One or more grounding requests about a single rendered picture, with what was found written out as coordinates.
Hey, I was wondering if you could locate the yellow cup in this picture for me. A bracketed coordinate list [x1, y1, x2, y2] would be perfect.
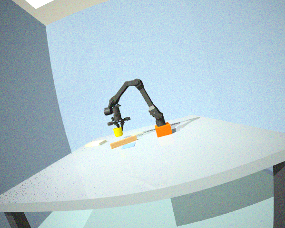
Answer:
[113, 127, 123, 137]

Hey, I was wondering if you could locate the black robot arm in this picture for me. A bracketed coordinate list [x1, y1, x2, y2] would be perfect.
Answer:
[104, 78, 166, 127]

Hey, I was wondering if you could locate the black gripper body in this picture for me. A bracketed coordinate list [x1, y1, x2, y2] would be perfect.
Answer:
[107, 112, 130, 126]

